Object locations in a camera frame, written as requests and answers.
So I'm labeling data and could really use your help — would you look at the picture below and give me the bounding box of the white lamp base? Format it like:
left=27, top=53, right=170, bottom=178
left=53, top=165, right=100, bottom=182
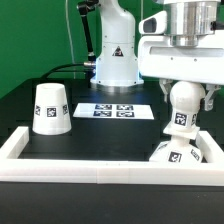
left=149, top=124, right=203, bottom=164

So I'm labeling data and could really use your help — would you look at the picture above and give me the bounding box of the white cable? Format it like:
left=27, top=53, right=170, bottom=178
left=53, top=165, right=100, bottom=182
left=64, top=0, right=76, bottom=80

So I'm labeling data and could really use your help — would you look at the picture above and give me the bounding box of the white marker tag sheet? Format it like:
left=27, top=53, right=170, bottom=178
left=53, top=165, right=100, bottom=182
left=73, top=103, right=154, bottom=120

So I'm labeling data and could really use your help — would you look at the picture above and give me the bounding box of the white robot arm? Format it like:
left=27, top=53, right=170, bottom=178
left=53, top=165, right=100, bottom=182
left=93, top=0, right=224, bottom=111

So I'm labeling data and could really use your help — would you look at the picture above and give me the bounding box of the white lamp bulb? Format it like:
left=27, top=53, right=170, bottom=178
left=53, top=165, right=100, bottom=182
left=170, top=81, right=205, bottom=134

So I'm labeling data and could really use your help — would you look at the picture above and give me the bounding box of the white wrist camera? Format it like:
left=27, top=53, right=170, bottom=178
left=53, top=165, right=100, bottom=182
left=139, top=11, right=167, bottom=35

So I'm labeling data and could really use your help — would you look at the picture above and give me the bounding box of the white lamp shade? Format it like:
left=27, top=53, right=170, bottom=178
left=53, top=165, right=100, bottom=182
left=32, top=83, right=71, bottom=135

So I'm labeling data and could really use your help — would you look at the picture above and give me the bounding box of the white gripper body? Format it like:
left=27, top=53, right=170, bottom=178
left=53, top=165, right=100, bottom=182
left=138, top=33, right=224, bottom=85

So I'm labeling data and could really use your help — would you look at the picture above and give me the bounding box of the white U-shaped frame barrier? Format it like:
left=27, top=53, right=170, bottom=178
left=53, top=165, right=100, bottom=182
left=0, top=126, right=224, bottom=186

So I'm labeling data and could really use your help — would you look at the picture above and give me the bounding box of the black cable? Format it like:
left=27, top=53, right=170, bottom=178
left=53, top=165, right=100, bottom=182
left=39, top=62, right=98, bottom=81

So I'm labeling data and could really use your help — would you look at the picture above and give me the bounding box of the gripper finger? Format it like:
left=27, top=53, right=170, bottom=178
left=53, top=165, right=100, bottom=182
left=204, top=84, right=220, bottom=111
left=159, top=79, right=173, bottom=102

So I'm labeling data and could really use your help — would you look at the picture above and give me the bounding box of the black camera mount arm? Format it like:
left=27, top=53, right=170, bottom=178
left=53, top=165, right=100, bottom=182
left=77, top=0, right=99, bottom=62

